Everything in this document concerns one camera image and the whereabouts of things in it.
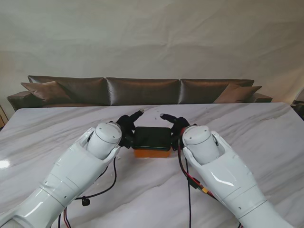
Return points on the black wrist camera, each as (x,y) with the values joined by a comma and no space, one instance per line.
(174,143)
(127,141)

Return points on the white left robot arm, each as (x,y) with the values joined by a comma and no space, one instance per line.
(71,171)

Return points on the brown leather sofa back cushion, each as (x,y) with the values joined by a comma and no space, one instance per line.
(80,90)
(202,91)
(142,91)

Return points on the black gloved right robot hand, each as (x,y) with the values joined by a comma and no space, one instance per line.
(178,123)

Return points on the dark background object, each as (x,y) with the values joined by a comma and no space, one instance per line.
(298,108)

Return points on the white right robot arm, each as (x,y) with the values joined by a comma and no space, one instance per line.
(225,166)

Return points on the brown leather sofa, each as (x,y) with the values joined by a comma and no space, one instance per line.
(142,92)

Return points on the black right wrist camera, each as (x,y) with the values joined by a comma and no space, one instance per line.
(174,143)

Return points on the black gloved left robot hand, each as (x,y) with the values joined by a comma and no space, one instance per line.
(127,123)

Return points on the orange tissue box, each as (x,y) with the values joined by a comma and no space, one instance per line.
(152,154)

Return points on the wooden furniture piece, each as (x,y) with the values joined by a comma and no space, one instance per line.
(2,116)

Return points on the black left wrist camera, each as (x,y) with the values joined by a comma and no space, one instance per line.
(127,141)

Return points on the brown throw pillow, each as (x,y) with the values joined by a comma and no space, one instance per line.
(45,91)
(237,93)

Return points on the black tissue box base lid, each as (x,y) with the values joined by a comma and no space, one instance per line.
(152,137)

